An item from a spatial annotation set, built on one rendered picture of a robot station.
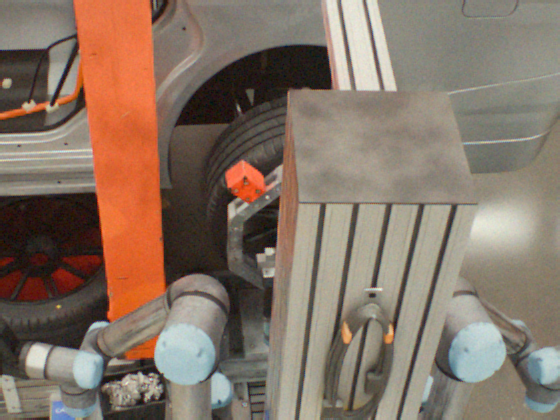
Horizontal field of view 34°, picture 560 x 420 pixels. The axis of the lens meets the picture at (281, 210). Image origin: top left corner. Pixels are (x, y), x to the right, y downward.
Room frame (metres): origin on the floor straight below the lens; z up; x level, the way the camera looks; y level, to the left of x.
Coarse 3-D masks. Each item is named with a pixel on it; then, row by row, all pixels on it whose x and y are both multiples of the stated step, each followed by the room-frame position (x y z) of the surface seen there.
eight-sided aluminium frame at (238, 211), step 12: (276, 168) 1.97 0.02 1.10; (264, 180) 1.95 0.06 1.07; (276, 180) 1.93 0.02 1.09; (276, 192) 1.91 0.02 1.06; (240, 204) 1.93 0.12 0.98; (252, 204) 1.90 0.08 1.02; (264, 204) 1.91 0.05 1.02; (228, 216) 1.92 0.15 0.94; (240, 216) 1.89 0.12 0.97; (228, 228) 1.92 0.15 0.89; (240, 228) 1.89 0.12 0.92; (228, 240) 1.92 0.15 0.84; (240, 240) 1.89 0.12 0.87; (228, 252) 1.92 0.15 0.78; (240, 252) 1.89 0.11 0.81; (228, 264) 1.90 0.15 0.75; (240, 264) 1.89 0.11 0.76; (252, 264) 1.94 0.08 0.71; (240, 276) 1.89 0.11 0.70; (252, 276) 1.90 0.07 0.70; (264, 288) 1.91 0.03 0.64
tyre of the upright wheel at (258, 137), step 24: (240, 120) 2.17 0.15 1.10; (264, 120) 2.13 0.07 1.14; (216, 144) 2.16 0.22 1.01; (240, 144) 2.08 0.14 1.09; (264, 144) 2.03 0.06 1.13; (216, 168) 2.06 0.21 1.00; (264, 168) 1.99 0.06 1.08; (216, 192) 1.98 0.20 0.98; (216, 216) 1.96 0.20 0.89; (216, 240) 1.96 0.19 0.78
